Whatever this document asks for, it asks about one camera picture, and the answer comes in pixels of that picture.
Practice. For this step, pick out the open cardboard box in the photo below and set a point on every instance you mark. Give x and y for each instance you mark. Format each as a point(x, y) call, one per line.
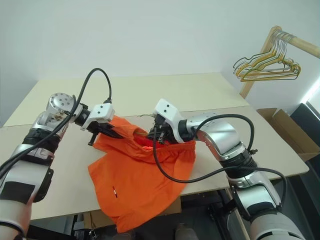
point(287, 130)

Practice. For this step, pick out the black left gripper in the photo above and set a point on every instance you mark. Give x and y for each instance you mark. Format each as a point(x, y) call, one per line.
point(96, 128)

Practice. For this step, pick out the orange t-shirt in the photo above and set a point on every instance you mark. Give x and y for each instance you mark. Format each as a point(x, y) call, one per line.
point(140, 180)

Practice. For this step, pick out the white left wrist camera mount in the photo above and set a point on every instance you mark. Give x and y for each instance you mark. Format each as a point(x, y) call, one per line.
point(100, 112)

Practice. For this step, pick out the black panel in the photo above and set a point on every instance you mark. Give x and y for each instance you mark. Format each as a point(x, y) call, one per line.
point(306, 125)

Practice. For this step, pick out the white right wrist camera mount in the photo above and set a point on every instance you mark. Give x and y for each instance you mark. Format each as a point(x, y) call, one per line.
point(166, 108)

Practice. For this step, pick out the black metal table frame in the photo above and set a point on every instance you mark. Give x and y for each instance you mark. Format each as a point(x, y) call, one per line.
point(215, 202)

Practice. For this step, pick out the wooden clothes rack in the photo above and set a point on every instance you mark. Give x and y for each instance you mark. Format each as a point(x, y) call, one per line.
point(252, 82)

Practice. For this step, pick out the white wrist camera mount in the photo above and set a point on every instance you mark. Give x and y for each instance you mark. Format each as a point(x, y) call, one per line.
point(100, 112)
point(166, 108)

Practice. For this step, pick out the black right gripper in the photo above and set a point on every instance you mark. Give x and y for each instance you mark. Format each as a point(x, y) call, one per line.
point(161, 131)

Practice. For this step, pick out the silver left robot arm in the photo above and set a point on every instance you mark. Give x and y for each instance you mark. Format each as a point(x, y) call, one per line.
point(25, 180)

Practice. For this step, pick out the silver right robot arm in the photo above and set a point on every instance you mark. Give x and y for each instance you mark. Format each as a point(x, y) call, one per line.
point(220, 132)

